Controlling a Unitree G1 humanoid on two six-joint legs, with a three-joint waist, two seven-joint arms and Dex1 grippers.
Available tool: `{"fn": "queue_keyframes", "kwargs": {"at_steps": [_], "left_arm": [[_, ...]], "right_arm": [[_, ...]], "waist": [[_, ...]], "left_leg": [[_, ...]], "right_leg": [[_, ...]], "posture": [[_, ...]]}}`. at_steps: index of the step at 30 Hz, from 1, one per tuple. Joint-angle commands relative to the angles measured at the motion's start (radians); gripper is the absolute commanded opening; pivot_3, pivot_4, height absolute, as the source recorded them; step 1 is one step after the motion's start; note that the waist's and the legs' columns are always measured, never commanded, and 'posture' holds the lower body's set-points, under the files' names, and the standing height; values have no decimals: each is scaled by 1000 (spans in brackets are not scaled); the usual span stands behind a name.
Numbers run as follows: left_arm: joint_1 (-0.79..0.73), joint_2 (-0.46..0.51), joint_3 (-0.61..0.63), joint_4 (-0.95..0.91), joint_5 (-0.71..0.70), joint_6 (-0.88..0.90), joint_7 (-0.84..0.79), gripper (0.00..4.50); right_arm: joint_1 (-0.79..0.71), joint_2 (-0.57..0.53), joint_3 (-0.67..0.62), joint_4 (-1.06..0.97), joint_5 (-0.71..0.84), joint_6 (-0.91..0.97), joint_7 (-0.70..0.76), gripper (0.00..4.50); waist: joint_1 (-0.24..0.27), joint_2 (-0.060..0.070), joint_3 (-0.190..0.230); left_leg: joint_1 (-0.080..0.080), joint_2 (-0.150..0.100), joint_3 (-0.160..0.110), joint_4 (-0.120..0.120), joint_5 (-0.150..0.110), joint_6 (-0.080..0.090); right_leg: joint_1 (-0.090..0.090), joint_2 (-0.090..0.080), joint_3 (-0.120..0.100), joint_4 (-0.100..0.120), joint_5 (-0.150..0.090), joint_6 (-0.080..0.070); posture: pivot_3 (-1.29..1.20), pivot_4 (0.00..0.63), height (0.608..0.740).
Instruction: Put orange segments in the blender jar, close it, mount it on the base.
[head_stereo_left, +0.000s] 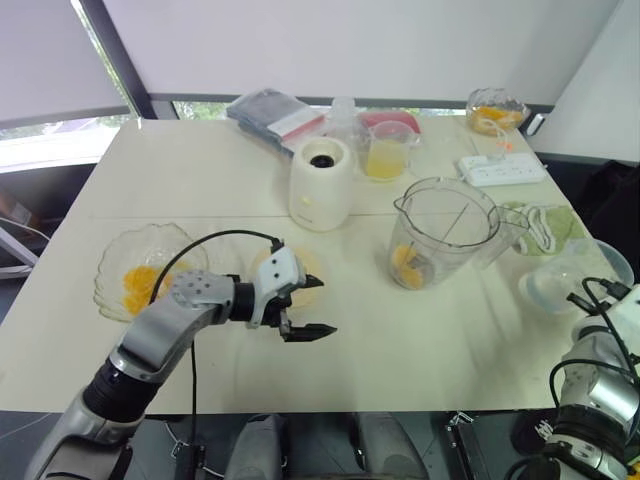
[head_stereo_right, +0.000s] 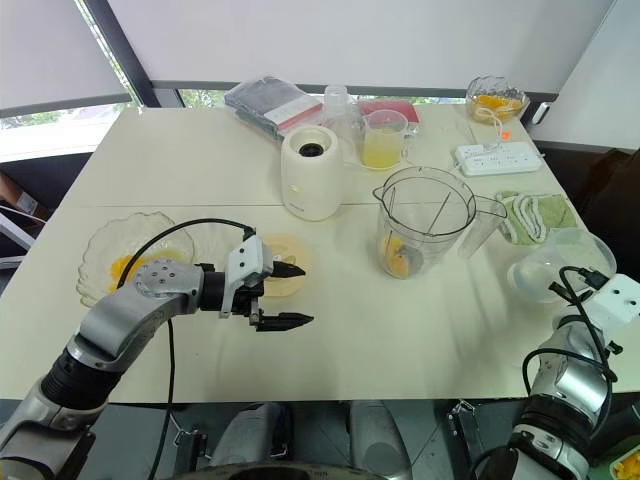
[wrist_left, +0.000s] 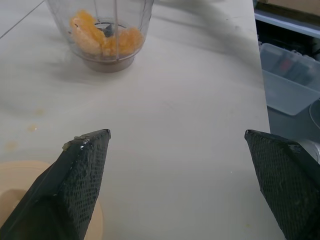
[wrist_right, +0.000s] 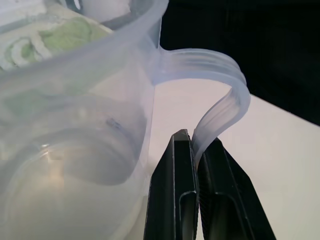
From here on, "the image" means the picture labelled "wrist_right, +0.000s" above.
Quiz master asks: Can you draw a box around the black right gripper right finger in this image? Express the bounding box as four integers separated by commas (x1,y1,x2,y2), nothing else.
198,136,277,240

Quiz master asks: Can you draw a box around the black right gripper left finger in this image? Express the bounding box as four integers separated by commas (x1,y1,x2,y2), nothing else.
143,128,201,240

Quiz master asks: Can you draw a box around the translucent plastic measuring cup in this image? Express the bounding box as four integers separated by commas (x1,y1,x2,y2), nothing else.
0,0,252,240

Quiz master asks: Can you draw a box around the green and white cloth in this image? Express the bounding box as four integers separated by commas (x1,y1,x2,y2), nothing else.
0,17,113,72

